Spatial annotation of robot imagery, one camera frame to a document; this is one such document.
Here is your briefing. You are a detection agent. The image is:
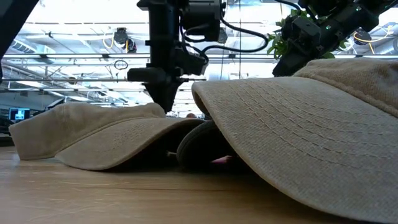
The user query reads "lit computer monitor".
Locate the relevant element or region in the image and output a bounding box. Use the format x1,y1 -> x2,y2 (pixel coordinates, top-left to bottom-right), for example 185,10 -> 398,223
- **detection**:
8,107 -> 31,121

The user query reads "black ceiling cable reel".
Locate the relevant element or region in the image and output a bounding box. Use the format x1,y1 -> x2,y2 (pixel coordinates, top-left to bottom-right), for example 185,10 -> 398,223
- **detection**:
113,27 -> 137,54
353,28 -> 373,47
218,27 -> 229,44

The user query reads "black baseball cap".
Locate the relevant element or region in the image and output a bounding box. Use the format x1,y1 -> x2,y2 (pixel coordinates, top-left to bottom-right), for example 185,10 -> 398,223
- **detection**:
176,119 -> 237,170

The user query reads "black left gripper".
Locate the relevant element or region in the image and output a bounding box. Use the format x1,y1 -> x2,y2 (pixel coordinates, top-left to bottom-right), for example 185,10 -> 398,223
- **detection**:
126,30 -> 189,114

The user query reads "khaki baseball cap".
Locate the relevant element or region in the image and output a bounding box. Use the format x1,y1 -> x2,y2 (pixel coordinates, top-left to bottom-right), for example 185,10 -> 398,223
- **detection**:
191,58 -> 398,224
8,102 -> 206,171

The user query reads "green leafy potted plant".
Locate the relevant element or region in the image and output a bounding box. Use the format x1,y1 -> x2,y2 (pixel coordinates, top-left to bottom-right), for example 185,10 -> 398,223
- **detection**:
266,8 -> 351,60

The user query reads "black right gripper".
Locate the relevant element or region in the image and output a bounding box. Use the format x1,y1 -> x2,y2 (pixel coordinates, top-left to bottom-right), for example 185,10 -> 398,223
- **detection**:
272,16 -> 326,78

